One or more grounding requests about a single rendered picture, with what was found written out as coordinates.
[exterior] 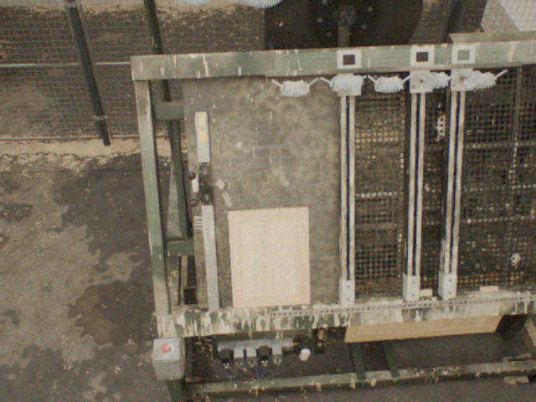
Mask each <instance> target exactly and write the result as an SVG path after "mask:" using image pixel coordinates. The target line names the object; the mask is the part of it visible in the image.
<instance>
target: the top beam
mask: <svg viewBox="0 0 536 402"><path fill-rule="evenodd" d="M461 45H475V60H474V63H486V62H508V61H523V64H536V40H528V41H505V42H484V43H463V44H421V45H400V46H379V47H357V48H335V49H293V50H272V51H250V52H229V53H207V54H166V55H144V56H131V57H130V67H131V79H132V80H161V79H182V78H203V77H223V76H243V75H264V74H265V72H266V71H284V70H324V69H337V68H338V66H337V51H338V50H355V49H361V68H365V67H385V66H406V65H410V48H418V47H435V49H434V51H435V52H434V64H451V53H452V46H461ZM457 60H469V49H463V50H457Z"/></svg>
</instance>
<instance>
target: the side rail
mask: <svg viewBox="0 0 536 402"><path fill-rule="evenodd" d="M134 84H135V93H136V103H137V119H138V129H139V138H140V147H141V157H142V174H143V183H144V192H145V201H146V211H147V228H148V237H149V246H150V256H151V264H152V282H153V291H154V301H155V309H156V314H157V316H165V315H169V312H170V309H171V297H170V287H169V276H168V258H167V252H166V238H165V229H164V218H163V209H162V199H161V189H160V179H159V170H158V160H157V140H156V131H155V121H154V115H153V101H152V82H151V80H139V81H135V80H134Z"/></svg>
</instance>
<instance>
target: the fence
mask: <svg viewBox="0 0 536 402"><path fill-rule="evenodd" d="M198 115H204V117H205V126H198ZM195 117H196V129H197V142H198V162H209V165H210V158H209V132H208V118H207V111H197V112H195ZM203 130H206V142H200V141H199V133H198V131H203ZM202 216H203V228H204V252H205V265H206V276H207V290H208V302H209V312H218V311H219V292H218V277H217V265H216V251H215V238H214V211H213V198H212V205H202Z"/></svg>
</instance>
